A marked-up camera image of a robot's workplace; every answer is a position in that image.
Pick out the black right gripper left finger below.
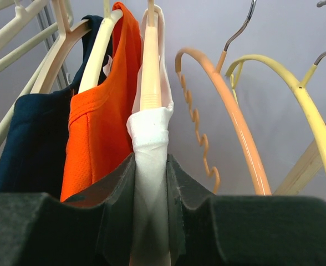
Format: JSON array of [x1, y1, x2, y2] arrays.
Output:
[[0, 155, 136, 265]]

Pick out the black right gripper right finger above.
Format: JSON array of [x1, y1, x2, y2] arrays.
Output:
[[166, 155, 326, 265]]

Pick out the white pink t shirt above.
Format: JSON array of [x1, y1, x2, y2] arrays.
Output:
[[126, 6, 174, 265]]

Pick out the yellow hanger with metal hook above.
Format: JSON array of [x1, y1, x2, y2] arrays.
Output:
[[224, 47, 326, 219]]

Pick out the orange hanger with metal hook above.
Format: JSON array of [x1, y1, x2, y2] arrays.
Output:
[[175, 1, 272, 196]]

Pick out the navy blue t shirt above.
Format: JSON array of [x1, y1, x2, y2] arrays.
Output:
[[0, 15, 103, 198]]

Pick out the orange t shirt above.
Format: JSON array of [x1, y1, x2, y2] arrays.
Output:
[[60, 2, 141, 201]]

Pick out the pink hanger in white shirt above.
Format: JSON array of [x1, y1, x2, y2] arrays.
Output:
[[140, 0, 161, 111]]

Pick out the cream hanger in orange shirt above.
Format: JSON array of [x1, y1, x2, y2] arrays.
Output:
[[78, 0, 123, 94]]

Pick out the cream hanger on navy shirt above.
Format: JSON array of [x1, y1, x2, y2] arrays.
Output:
[[0, 1, 90, 146]]

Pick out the empty cream hanger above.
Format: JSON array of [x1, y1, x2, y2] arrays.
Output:
[[0, 1, 58, 72]]

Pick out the wooden clothes rack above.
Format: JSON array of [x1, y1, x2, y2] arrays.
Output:
[[272, 105, 326, 196]]

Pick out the metal corner post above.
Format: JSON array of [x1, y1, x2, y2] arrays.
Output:
[[31, 1, 73, 94]]

